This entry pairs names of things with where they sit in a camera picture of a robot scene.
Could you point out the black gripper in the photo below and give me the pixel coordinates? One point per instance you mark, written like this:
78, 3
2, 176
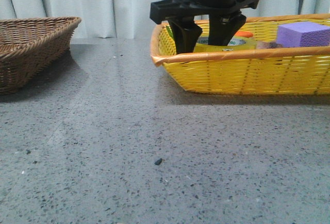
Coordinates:
224, 20

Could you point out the yellow packing tape roll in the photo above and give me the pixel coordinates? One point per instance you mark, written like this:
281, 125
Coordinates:
236, 43

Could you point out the orange toy carrot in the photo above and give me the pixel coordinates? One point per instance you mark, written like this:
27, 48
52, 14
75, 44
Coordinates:
240, 33

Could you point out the brown crumpled toy piece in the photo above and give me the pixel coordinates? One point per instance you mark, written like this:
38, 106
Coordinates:
267, 45

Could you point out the purple foam cube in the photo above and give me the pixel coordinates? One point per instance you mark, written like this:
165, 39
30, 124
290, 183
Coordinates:
302, 34

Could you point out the yellow woven plastic basket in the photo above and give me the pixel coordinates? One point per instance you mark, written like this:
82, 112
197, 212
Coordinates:
278, 71

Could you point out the small black debris chip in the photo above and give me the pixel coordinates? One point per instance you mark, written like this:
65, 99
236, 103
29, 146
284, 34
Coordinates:
159, 161

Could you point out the brown wicker basket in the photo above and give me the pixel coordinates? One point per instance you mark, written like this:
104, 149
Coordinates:
29, 45

